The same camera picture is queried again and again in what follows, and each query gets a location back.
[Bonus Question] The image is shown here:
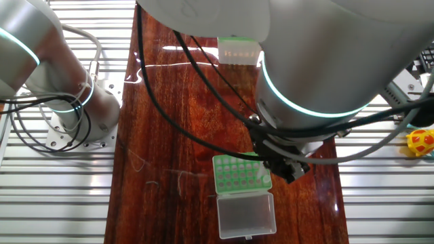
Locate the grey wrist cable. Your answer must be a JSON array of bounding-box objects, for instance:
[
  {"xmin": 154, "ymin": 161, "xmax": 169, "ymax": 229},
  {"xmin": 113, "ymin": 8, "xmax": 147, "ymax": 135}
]
[{"xmin": 262, "ymin": 67, "xmax": 434, "ymax": 166}]

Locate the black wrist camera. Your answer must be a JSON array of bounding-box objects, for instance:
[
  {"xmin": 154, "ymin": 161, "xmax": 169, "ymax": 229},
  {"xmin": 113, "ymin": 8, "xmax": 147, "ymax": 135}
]
[{"xmin": 406, "ymin": 98, "xmax": 434, "ymax": 129}]

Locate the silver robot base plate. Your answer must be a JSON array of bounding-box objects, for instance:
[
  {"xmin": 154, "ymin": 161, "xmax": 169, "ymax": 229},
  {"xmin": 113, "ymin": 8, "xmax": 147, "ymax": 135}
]
[{"xmin": 45, "ymin": 78, "xmax": 125, "ymax": 153}]

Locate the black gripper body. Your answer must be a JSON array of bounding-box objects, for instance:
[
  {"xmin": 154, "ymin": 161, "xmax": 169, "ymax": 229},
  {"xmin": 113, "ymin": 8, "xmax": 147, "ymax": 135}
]
[{"xmin": 250, "ymin": 130, "xmax": 296, "ymax": 169}]

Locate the yellow orange turtle toy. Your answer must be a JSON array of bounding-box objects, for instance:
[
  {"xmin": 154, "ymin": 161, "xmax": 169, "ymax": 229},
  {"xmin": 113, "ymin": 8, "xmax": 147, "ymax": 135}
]
[{"xmin": 405, "ymin": 127, "xmax": 434, "ymax": 158}]

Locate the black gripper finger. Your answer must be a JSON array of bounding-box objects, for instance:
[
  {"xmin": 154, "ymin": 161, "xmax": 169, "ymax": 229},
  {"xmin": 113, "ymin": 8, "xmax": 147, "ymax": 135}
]
[
  {"xmin": 287, "ymin": 160, "xmax": 312, "ymax": 185},
  {"xmin": 265, "ymin": 161, "xmax": 290, "ymax": 182}
]

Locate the silver camera mount bracket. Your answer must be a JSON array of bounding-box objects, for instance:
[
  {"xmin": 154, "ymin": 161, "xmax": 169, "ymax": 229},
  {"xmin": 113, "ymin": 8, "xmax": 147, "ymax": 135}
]
[{"xmin": 381, "ymin": 69, "xmax": 430, "ymax": 108}]

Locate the glossy brown wooden board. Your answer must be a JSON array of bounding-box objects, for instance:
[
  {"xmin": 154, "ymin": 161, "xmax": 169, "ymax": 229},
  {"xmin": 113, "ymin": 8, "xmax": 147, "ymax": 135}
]
[{"xmin": 103, "ymin": 0, "xmax": 350, "ymax": 244}]

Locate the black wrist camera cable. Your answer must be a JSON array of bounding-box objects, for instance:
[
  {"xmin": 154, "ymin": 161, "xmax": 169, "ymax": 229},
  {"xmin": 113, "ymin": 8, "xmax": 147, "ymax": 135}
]
[{"xmin": 172, "ymin": 30, "xmax": 434, "ymax": 138}]

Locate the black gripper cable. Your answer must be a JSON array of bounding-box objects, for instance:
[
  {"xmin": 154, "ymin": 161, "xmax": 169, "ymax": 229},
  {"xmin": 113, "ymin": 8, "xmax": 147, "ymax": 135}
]
[{"xmin": 134, "ymin": 2, "xmax": 269, "ymax": 162}]

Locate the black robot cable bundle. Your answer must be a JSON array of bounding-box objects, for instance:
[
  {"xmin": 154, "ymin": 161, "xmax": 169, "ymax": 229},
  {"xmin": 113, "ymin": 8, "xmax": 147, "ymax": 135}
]
[{"xmin": 0, "ymin": 94, "xmax": 93, "ymax": 153}]

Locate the green clear pipette tip box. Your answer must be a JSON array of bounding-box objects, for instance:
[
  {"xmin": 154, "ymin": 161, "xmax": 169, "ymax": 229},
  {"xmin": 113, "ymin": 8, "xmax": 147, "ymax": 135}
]
[
  {"xmin": 212, "ymin": 150, "xmax": 277, "ymax": 241},
  {"xmin": 216, "ymin": 36, "xmax": 262, "ymax": 66}
]

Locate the black keyboard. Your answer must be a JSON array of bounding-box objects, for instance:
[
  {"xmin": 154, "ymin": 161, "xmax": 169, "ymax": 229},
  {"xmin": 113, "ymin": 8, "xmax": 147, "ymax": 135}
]
[{"xmin": 412, "ymin": 43, "xmax": 434, "ymax": 73}]

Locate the grey cable with metal connector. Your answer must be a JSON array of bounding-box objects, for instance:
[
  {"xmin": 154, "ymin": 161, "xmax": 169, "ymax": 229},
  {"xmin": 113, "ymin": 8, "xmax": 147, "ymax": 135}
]
[{"xmin": 60, "ymin": 24, "xmax": 103, "ymax": 84}]

